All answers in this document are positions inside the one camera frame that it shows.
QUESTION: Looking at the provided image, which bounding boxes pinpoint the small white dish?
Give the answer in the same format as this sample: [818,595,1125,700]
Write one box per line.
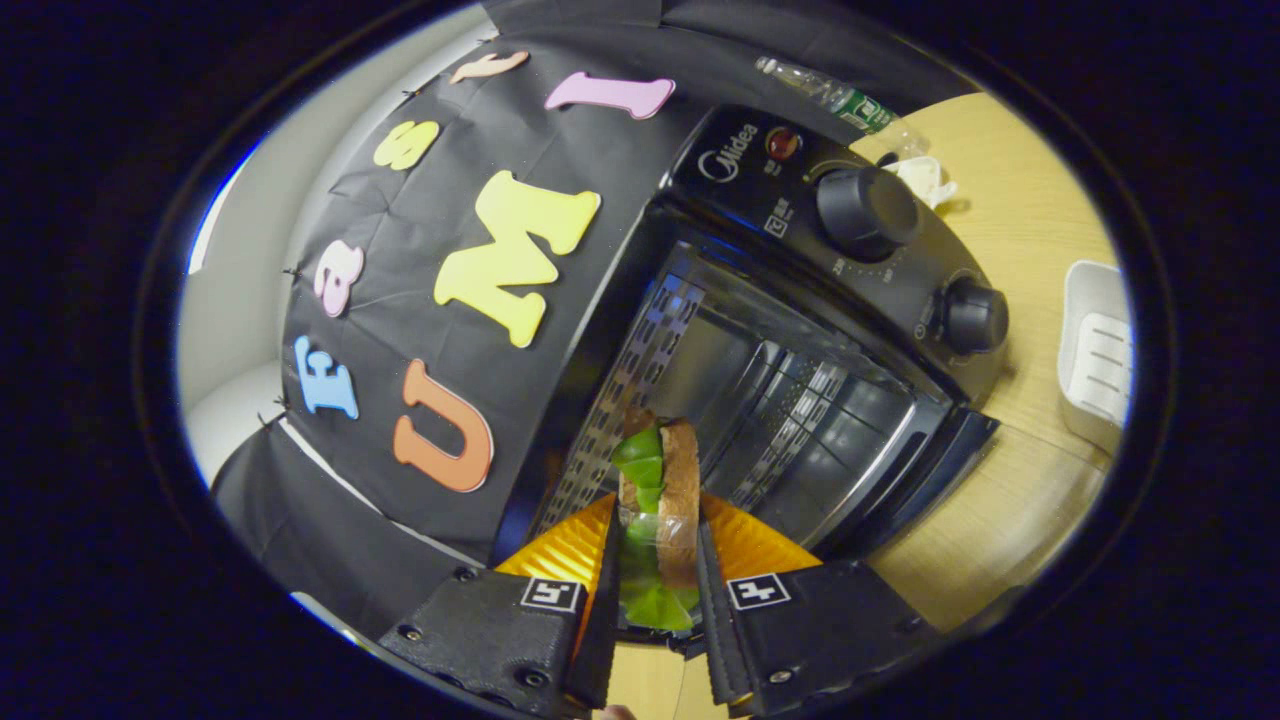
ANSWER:
[880,152,959,210]

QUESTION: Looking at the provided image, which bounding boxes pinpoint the clear plastic water bottle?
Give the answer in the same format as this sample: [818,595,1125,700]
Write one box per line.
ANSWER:
[755,55,931,161]

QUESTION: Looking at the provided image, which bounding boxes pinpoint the black electric oven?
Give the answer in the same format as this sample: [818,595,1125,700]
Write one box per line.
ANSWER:
[490,103,1011,656]

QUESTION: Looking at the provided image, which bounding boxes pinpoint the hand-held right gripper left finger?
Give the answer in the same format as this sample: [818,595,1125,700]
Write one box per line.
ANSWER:
[378,492,623,719]

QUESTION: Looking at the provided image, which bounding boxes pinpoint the white rectangular tray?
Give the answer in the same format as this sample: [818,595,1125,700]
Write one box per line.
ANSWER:
[1057,260,1137,457]

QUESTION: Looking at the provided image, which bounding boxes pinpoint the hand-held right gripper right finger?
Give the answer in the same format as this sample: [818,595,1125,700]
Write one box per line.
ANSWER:
[695,492,941,717]

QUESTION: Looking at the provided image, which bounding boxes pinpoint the lettuce sandwich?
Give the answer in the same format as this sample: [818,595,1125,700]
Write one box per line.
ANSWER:
[610,408,703,633]

